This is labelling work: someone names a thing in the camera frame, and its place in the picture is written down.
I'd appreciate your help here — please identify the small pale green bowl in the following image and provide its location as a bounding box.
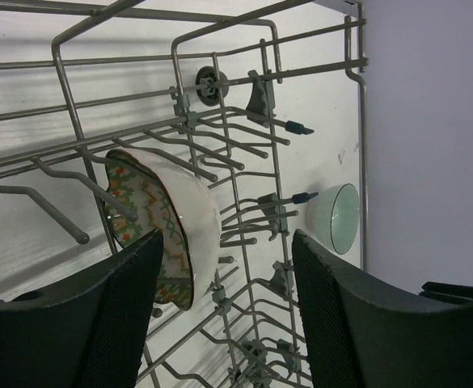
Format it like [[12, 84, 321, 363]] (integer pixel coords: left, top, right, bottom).
[[306, 183, 360, 255]]

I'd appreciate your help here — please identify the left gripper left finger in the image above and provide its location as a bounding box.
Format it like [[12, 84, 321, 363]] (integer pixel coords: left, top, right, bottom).
[[0, 230, 163, 387]]

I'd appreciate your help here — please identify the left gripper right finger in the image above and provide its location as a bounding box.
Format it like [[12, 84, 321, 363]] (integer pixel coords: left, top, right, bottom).
[[292, 230, 473, 387]]

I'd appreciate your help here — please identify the grey wire dish rack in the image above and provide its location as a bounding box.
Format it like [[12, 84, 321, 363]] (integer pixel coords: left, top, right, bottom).
[[0, 1, 368, 387]]

